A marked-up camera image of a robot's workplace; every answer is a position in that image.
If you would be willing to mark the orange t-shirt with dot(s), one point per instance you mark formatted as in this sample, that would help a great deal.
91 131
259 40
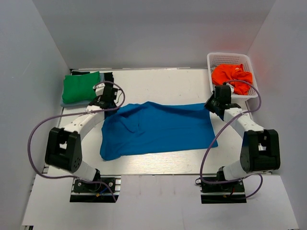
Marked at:
227 72

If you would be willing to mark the folded black t-shirt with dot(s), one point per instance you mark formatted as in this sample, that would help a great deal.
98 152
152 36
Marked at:
108 76

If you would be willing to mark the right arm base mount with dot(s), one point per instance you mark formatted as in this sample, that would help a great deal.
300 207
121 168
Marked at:
230 193

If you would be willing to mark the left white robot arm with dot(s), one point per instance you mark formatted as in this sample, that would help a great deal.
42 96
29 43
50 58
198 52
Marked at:
64 145

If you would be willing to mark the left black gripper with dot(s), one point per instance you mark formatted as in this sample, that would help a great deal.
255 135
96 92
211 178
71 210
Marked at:
114 105

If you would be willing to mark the grey t-shirt in basket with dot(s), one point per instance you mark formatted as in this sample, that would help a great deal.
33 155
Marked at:
212 68

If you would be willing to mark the folded green t-shirt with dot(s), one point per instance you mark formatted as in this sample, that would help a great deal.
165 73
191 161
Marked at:
78 88

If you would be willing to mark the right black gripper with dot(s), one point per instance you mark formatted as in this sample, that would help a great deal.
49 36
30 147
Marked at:
208 106

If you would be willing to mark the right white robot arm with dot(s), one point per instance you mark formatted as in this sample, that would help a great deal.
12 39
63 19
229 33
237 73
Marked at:
260 151

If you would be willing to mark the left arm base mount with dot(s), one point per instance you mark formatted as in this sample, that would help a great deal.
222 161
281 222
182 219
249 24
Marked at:
96 193

